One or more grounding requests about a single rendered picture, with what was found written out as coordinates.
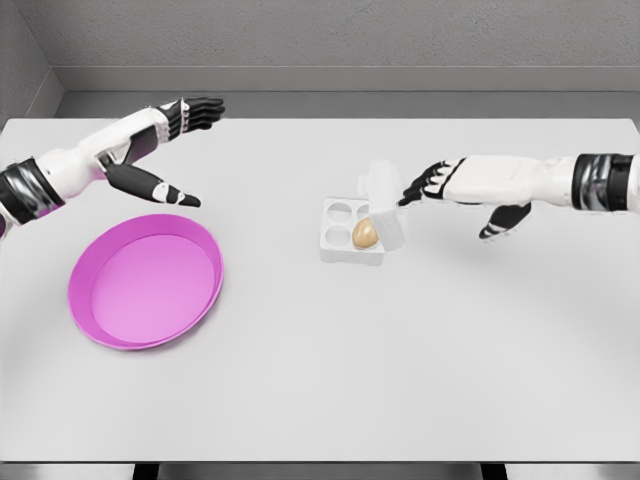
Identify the beige egg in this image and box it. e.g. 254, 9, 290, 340
352, 217, 379, 250

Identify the white egg box with lid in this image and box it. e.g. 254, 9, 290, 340
318, 159, 408, 270

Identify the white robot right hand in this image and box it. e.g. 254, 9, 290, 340
396, 155, 547, 241

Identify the pink round plate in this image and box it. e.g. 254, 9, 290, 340
67, 213, 224, 352

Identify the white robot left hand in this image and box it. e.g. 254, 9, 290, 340
79, 96, 227, 209

